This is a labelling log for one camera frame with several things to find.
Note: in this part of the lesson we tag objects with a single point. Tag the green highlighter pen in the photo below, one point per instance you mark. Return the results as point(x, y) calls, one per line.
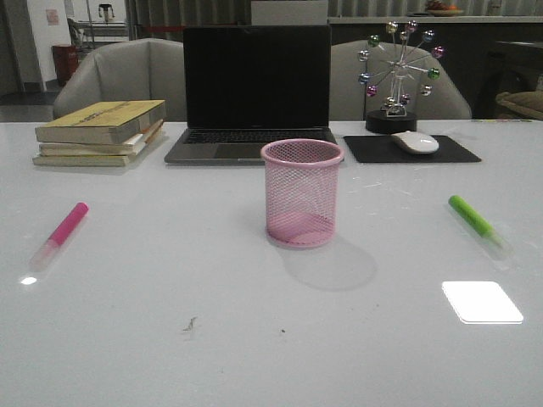
point(479, 224)

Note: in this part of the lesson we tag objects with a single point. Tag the pink highlighter pen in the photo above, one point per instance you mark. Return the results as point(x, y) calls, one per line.
point(45, 254)

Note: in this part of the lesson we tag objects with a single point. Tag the pink mesh pen holder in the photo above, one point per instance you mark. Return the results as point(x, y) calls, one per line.
point(301, 177)

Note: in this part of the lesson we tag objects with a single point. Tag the grey open laptop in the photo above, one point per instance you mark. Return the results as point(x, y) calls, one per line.
point(249, 85)

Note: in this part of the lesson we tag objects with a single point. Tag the black mouse pad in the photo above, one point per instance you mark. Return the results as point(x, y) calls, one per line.
point(383, 150)

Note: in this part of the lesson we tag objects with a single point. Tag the middle cream book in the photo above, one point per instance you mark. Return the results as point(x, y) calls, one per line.
point(132, 146)

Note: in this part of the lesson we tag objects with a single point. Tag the white computer mouse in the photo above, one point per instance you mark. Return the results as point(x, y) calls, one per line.
point(415, 142)

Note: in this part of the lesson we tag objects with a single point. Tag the right grey armchair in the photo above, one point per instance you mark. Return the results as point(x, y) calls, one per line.
point(432, 100)

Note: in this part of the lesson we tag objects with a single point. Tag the grey armchair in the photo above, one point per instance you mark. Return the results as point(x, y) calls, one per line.
point(144, 69)
point(432, 100)

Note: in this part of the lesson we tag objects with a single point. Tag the top yellow book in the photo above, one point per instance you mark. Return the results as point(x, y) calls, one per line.
point(103, 122)

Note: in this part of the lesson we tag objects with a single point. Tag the yellow book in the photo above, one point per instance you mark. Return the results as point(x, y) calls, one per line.
point(86, 161)
point(103, 122)

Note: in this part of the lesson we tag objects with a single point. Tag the bottom yellow book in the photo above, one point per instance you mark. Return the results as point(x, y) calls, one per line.
point(86, 161)

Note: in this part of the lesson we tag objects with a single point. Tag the left grey armchair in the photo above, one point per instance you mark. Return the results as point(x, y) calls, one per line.
point(144, 69)

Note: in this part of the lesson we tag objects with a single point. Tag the ferris wheel desk ornament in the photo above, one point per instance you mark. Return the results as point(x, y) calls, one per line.
point(392, 69)

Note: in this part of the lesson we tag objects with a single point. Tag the white box behind laptop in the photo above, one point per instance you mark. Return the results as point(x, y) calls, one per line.
point(289, 12)

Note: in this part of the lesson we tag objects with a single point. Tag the red bin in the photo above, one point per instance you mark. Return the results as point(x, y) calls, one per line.
point(65, 60)

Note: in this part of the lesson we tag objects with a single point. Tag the fruit bowl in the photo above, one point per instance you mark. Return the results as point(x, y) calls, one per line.
point(441, 9)

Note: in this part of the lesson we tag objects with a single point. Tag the tan cushion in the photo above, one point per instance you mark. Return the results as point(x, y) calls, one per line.
point(528, 104)

